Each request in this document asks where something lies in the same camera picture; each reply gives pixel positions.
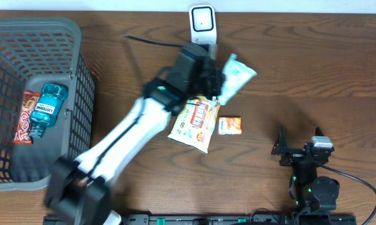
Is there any light teal wipes packet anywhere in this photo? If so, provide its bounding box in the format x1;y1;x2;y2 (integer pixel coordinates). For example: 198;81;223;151
217;54;257;106

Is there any small orange snack packet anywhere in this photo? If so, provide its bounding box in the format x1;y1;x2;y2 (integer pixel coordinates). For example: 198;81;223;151
218;117;242;135

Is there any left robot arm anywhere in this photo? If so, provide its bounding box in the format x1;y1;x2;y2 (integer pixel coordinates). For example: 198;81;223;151
44;57;224;224

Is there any grey plastic shopping basket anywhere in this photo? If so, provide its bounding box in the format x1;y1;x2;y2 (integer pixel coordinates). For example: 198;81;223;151
0;17;95;192

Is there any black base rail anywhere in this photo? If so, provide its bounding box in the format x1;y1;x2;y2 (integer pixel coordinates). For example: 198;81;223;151
43;213;358;225

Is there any red Top chocolate bar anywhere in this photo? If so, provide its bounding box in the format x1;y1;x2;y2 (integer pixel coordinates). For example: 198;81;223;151
13;91;41;145

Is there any teal Listerine mouthwash bottle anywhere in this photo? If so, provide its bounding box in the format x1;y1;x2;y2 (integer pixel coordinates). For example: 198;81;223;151
30;83;68;139

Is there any yellow snack bag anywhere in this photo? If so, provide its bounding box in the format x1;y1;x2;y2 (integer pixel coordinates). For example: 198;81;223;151
168;96;220;154

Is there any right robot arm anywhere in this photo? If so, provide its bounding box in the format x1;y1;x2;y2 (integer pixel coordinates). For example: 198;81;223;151
271;127;340;224

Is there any white barcode scanner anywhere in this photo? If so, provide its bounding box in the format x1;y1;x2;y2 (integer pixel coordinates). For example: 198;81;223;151
189;4;217;44

